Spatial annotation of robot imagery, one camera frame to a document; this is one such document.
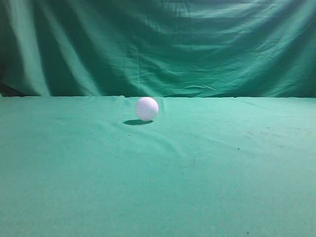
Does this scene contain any green backdrop curtain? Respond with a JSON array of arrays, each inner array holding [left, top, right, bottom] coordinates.
[[0, 0, 316, 97]]

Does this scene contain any green table cloth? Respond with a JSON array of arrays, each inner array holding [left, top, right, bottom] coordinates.
[[0, 97, 316, 237]]

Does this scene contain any white dimpled golf ball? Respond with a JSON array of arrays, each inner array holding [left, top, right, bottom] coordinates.
[[135, 97, 159, 121]]

